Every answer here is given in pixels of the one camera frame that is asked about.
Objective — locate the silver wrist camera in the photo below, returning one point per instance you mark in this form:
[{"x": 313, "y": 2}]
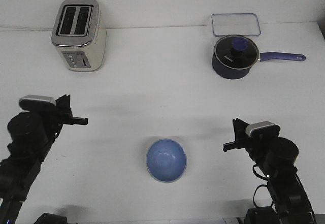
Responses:
[
  {"x": 262, "y": 130},
  {"x": 37, "y": 103}
]

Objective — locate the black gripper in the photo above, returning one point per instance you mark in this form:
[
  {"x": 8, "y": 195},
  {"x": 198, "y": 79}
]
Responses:
[
  {"x": 60, "y": 114},
  {"x": 244, "y": 134}
]

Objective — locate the cream and steel toaster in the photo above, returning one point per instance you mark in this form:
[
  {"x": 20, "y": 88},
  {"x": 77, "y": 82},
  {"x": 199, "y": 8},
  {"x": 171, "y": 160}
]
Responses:
[{"x": 79, "y": 35}]

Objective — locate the glass pot lid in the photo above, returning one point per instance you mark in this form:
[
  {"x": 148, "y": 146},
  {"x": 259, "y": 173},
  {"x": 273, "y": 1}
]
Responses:
[{"x": 236, "y": 52}]

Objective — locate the dark blue saucepan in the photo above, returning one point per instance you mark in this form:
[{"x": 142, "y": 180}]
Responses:
[{"x": 229, "y": 73}]

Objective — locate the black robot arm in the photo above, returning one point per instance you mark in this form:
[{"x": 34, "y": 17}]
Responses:
[
  {"x": 33, "y": 132},
  {"x": 275, "y": 157}
]

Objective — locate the blue bowl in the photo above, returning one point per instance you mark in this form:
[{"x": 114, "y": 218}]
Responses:
[{"x": 166, "y": 160}]

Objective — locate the clear rectangular container lid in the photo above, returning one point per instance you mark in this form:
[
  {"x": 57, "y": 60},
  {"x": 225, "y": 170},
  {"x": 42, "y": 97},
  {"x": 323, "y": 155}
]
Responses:
[{"x": 245, "y": 24}]

